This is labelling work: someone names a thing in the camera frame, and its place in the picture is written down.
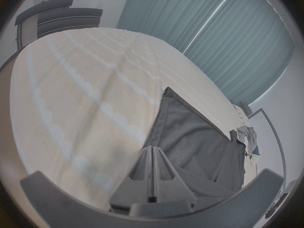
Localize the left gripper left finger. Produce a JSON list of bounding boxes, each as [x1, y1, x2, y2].
[[109, 146, 152, 208]]

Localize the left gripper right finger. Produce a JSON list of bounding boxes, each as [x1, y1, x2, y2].
[[153, 146, 196, 206]]

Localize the black T-shirt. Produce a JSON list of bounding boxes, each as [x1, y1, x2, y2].
[[144, 87, 247, 198]]

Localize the pile of clothes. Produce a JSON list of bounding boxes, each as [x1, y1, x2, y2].
[[237, 125, 261, 166]]

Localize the bed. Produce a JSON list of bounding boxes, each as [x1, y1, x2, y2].
[[9, 27, 285, 211]]

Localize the white printed pillow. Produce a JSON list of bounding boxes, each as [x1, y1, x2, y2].
[[234, 105, 250, 127]]

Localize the grey bedside table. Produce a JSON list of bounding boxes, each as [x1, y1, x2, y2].
[[230, 100, 252, 114]]

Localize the blue-green curtain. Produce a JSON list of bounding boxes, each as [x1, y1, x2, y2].
[[184, 0, 296, 105], [116, 0, 239, 54]]

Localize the black chest of drawers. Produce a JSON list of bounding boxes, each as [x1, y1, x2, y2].
[[15, 0, 103, 50]]

